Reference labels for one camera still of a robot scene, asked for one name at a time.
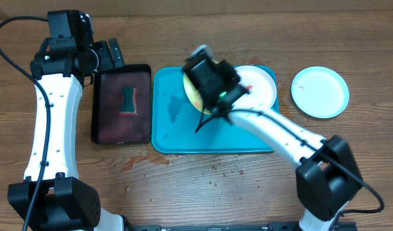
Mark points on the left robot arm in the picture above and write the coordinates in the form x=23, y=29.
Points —
x=51, y=195

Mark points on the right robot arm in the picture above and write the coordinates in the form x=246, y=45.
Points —
x=327, y=176

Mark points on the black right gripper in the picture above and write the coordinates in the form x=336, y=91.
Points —
x=227, y=70

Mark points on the white plate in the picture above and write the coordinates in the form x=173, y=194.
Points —
x=262, y=88

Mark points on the black rectangular tray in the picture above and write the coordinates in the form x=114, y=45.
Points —
x=109, y=126

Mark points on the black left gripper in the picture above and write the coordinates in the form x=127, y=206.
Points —
x=103, y=51

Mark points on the green and orange sponge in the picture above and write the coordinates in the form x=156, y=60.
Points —
x=128, y=105

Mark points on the light blue plate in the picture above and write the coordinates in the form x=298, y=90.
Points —
x=320, y=92

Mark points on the yellow green plate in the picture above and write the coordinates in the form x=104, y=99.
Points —
x=193, y=94

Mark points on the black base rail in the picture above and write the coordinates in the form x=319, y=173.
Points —
x=273, y=226

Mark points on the teal serving tray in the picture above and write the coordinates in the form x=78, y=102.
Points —
x=175, y=120

